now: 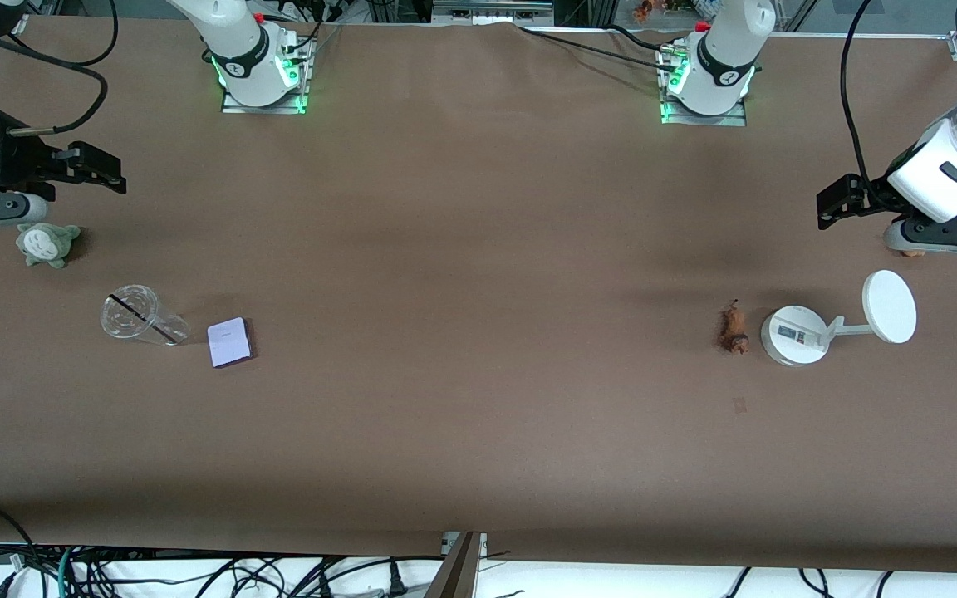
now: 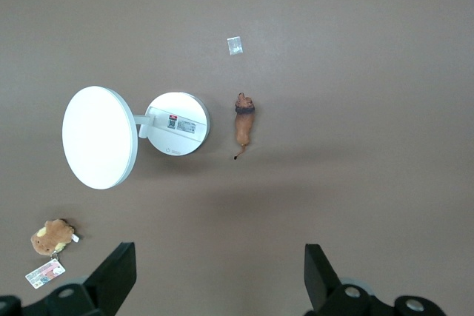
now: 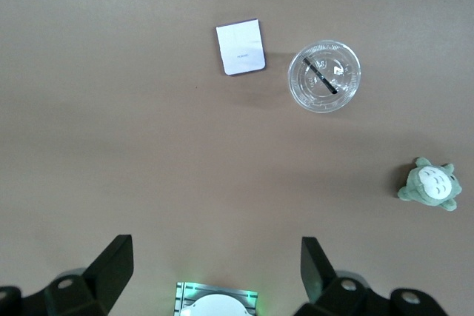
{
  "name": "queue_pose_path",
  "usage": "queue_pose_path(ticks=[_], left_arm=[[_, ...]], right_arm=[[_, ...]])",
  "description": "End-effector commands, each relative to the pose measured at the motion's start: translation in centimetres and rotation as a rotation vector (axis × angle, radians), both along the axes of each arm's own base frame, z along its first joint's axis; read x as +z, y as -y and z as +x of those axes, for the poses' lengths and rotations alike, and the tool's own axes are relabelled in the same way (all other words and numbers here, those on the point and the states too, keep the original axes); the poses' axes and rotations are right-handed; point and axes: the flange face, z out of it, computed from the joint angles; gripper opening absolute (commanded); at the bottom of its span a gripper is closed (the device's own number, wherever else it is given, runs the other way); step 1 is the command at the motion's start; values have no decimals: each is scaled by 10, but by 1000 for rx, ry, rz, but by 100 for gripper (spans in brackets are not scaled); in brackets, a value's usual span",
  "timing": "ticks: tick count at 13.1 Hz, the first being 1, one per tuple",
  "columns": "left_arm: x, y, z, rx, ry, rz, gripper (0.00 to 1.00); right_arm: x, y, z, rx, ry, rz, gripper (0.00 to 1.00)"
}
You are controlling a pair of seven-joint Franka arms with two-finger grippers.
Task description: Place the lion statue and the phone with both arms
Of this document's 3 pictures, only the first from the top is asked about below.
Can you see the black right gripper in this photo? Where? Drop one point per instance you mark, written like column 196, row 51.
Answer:
column 15, row 162

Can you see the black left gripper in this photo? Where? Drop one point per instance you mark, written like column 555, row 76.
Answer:
column 875, row 195

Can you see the brown lion statue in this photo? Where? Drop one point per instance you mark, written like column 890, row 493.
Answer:
column 733, row 328

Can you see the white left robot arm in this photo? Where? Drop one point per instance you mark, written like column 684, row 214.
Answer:
column 944, row 170

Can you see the green grey plush toy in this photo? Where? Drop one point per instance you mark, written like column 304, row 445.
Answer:
column 46, row 244

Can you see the white round-base stand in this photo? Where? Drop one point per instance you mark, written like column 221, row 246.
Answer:
column 798, row 334

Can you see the clear plastic cup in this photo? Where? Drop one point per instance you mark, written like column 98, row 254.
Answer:
column 134, row 316

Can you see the black drinking straw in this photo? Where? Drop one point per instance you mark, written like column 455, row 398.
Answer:
column 146, row 320

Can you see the orange toy figure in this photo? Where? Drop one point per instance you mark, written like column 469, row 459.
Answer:
column 642, row 10

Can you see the black power plug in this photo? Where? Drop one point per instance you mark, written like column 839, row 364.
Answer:
column 397, row 581

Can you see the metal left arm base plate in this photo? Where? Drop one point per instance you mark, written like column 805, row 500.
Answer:
column 736, row 118

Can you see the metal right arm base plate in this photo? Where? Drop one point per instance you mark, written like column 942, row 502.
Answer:
column 300, row 91

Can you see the aluminium frame bar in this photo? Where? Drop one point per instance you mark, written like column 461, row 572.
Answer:
column 491, row 10

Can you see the wooden post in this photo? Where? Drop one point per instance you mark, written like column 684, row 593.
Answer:
column 453, row 573

